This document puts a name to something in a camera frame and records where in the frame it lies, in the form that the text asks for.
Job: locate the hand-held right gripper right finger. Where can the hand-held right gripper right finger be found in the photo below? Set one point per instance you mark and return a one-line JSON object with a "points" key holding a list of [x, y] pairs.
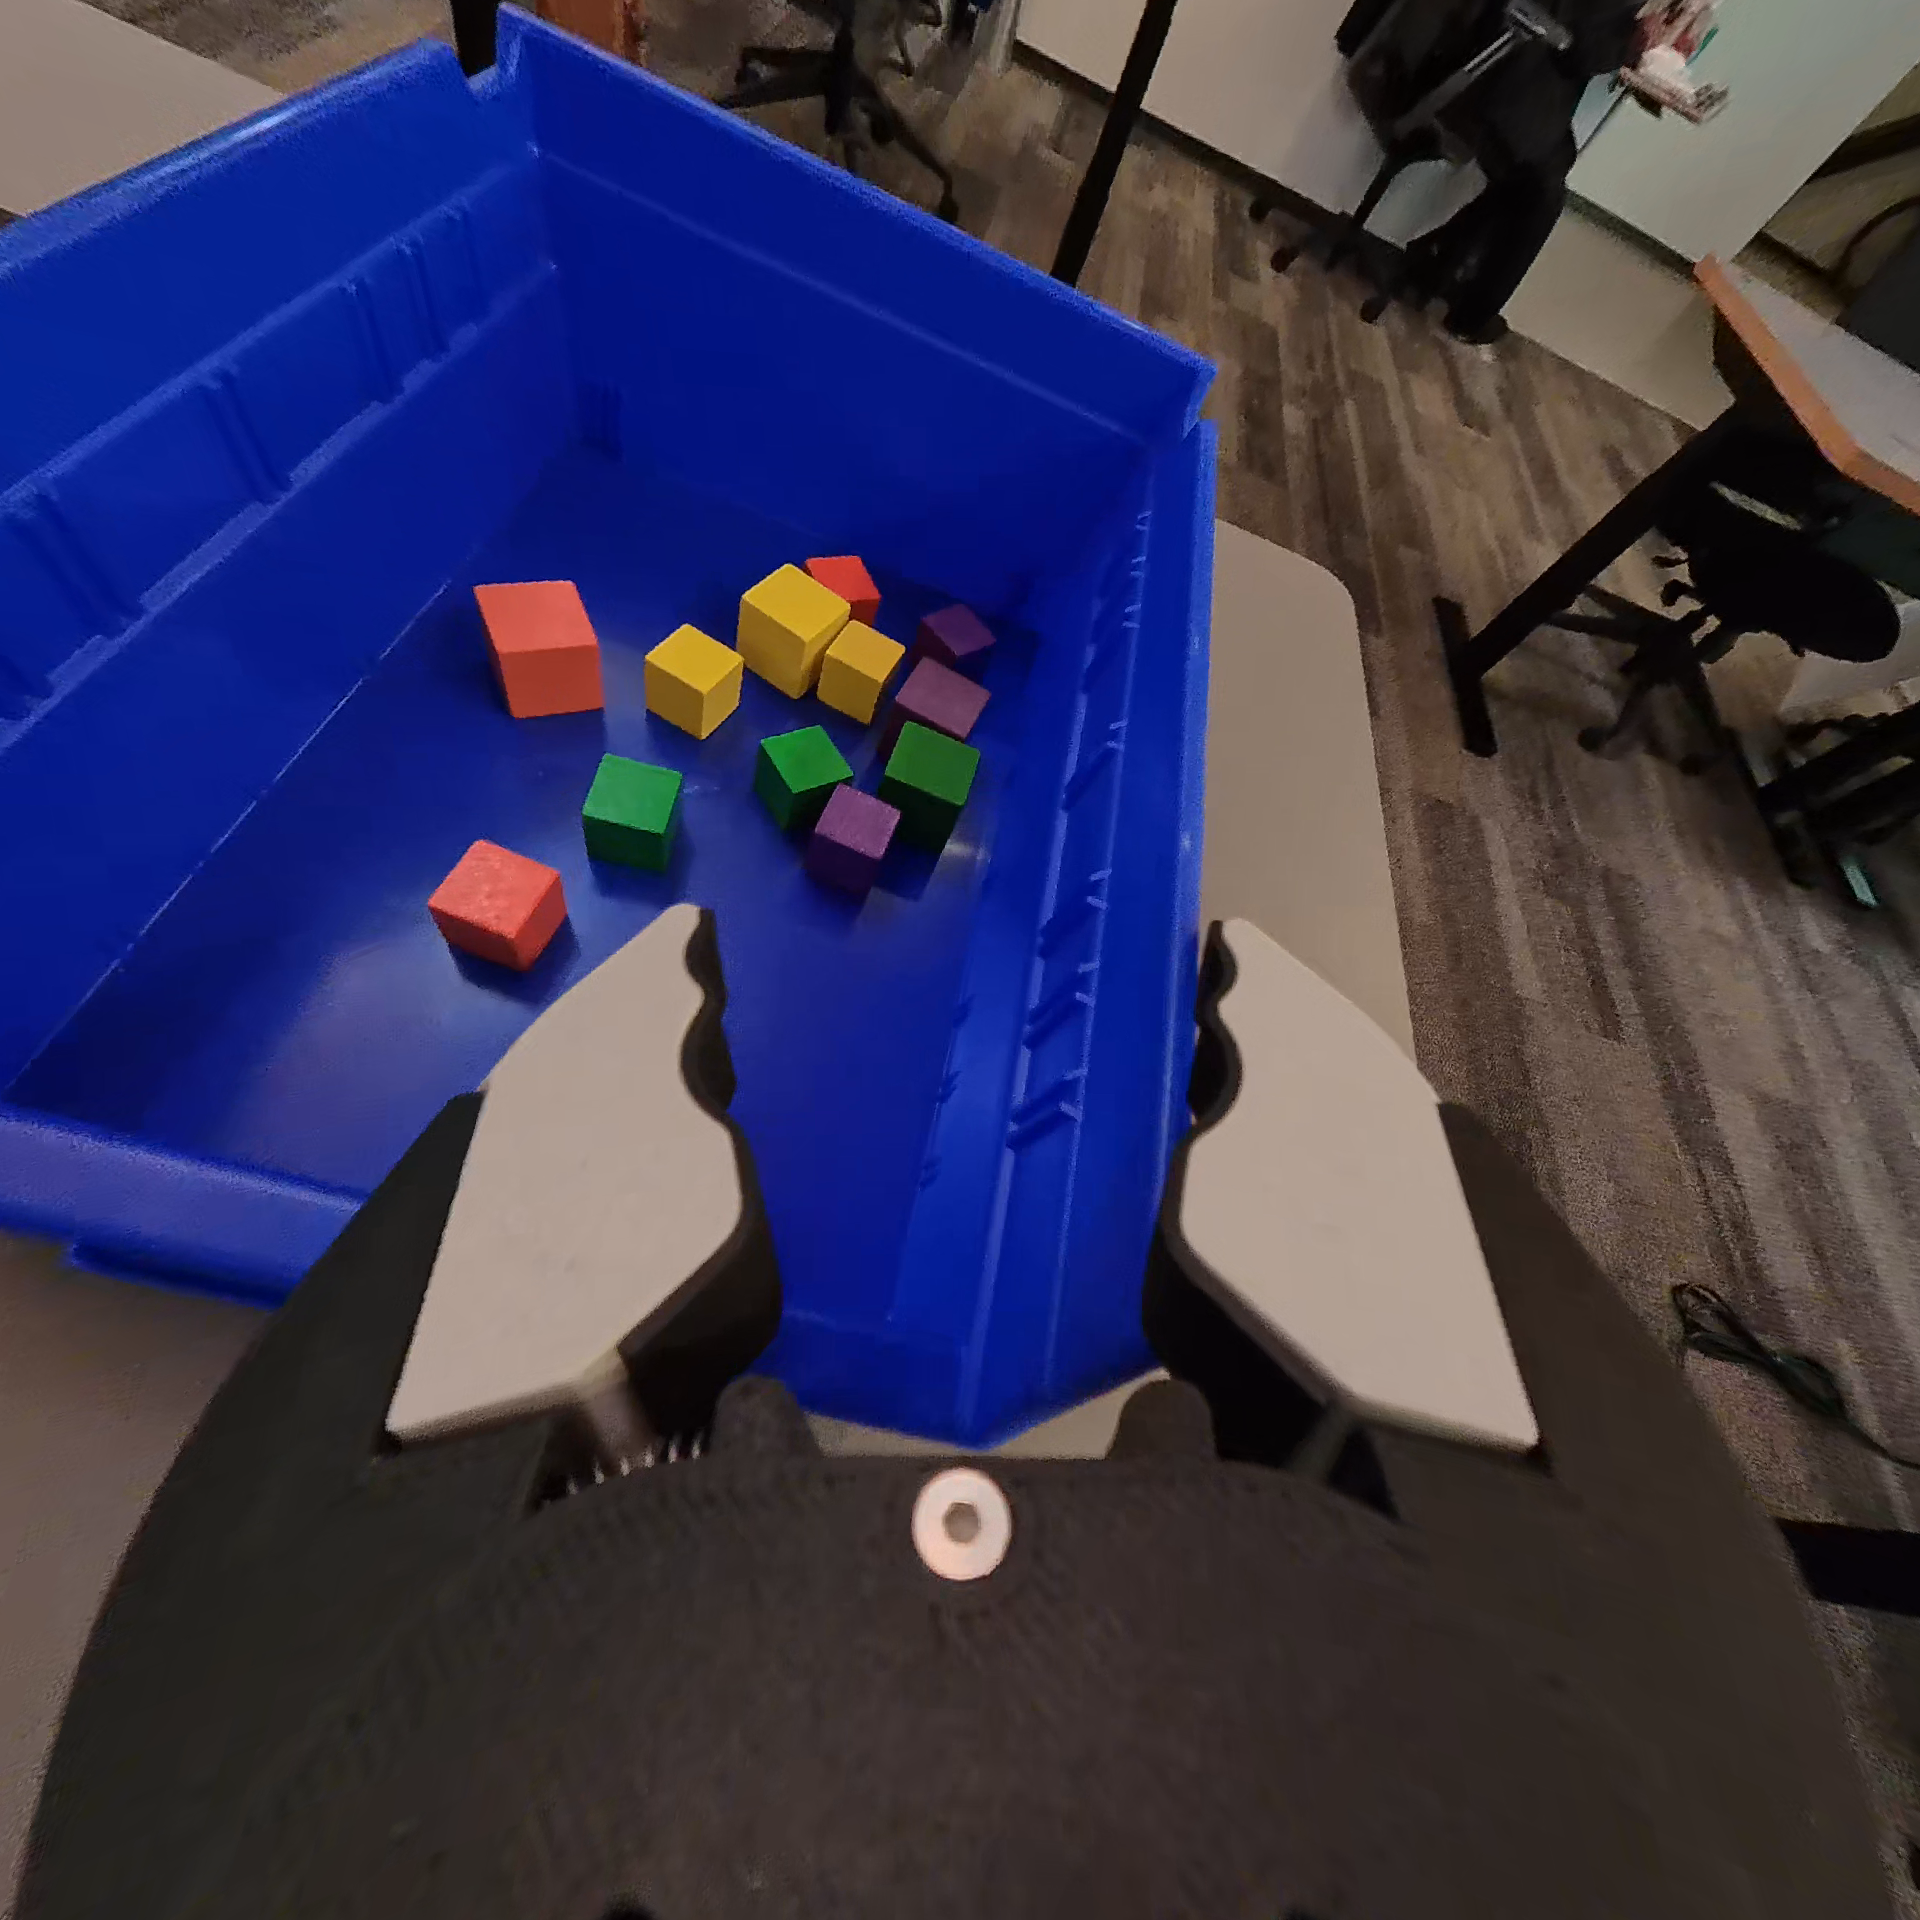
{"points": [[1335, 1215]]}

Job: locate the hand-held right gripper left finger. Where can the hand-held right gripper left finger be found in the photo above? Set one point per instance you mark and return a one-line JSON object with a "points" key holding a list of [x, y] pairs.
{"points": [[570, 1215]]}

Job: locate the green wooden cube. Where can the green wooden cube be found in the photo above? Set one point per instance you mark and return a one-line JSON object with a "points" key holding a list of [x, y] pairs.
{"points": [[801, 779], [631, 811], [931, 781]]}

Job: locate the purple wooden cube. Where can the purple wooden cube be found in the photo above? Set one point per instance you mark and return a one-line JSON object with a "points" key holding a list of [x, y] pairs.
{"points": [[852, 837], [943, 699], [955, 635]]}

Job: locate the yellow wooden cube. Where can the yellow wooden cube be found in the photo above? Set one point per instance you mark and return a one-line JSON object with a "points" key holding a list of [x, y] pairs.
{"points": [[692, 682], [792, 628], [860, 672]]}

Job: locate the blue plastic bin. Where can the blue plastic bin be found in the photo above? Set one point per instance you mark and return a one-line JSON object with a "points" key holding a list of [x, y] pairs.
{"points": [[300, 376]]}

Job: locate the red wooden cube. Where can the red wooden cube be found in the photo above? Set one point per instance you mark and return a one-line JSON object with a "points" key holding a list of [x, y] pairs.
{"points": [[537, 652], [495, 906], [849, 582]]}

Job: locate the black office chair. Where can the black office chair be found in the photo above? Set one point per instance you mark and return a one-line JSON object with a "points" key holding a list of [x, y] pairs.
{"points": [[1515, 149], [1799, 599], [856, 90]]}

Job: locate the wood-edged background desk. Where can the wood-edged background desk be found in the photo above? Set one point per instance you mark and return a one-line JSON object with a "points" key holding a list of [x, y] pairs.
{"points": [[1845, 376]]}

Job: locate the black table leg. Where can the black table leg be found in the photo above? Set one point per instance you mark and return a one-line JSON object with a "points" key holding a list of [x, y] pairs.
{"points": [[1108, 149]]}

